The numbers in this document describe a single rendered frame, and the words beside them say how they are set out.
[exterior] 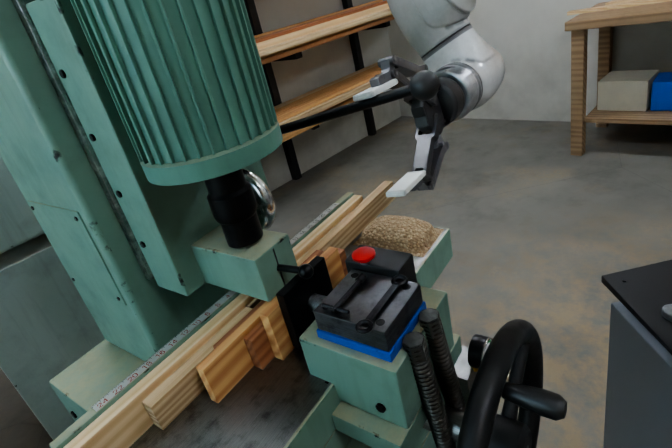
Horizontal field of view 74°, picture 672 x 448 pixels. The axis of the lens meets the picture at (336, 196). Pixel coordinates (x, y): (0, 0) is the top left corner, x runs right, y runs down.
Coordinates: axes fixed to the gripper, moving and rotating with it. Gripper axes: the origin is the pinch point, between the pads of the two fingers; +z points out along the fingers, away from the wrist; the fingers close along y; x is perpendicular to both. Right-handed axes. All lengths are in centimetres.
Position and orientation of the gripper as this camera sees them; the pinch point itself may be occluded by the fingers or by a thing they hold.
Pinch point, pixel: (383, 145)
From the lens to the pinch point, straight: 59.7
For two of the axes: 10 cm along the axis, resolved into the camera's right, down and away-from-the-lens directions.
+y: -3.4, -8.9, -3.1
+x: 7.6, -0.6, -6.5
